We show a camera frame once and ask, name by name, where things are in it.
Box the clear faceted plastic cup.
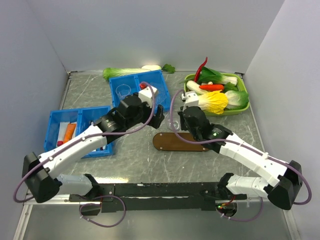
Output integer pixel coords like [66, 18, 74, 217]
[167, 119, 180, 131]

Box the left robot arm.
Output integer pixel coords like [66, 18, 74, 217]
[21, 87, 164, 203]

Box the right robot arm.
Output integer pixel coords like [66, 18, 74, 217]
[178, 106, 303, 210]

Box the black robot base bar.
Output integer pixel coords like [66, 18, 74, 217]
[69, 182, 247, 213]

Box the wooden oval tray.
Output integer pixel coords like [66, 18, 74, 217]
[152, 132, 209, 152]

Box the orange toothpaste tube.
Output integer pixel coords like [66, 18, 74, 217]
[63, 123, 77, 144]

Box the blue bin with cups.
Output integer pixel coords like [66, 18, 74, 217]
[109, 70, 171, 112]

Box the yellow napa cabbage toy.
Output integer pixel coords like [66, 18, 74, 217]
[198, 91, 229, 115]

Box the white corn toy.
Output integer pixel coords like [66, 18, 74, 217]
[186, 80, 208, 95]

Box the orange carrot toy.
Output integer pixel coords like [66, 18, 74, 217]
[199, 84, 224, 92]

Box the green bok choy toy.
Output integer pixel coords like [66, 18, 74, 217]
[196, 66, 238, 85]

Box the green napa cabbage toy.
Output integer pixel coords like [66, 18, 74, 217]
[102, 67, 150, 81]

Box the red chili pepper toy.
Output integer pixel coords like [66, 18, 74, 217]
[194, 57, 208, 83]

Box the white radish toy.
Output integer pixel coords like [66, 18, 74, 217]
[141, 64, 162, 71]

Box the green white cabbage toy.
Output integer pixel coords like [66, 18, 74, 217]
[225, 90, 249, 110]

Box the blue bin with toiletries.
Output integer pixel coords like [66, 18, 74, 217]
[43, 105, 111, 152]

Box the green leaf toy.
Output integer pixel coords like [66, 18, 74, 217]
[161, 63, 176, 74]

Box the green vegetable basket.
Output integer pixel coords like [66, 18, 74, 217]
[182, 72, 250, 116]

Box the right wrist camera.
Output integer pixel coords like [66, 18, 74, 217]
[181, 91, 199, 109]

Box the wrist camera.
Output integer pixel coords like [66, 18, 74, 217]
[138, 82, 159, 108]
[181, 91, 199, 109]

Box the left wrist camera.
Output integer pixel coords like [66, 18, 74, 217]
[138, 82, 159, 108]

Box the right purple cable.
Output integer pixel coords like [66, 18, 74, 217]
[169, 89, 313, 222]

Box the aluminium rail frame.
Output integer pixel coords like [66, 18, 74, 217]
[13, 71, 300, 240]

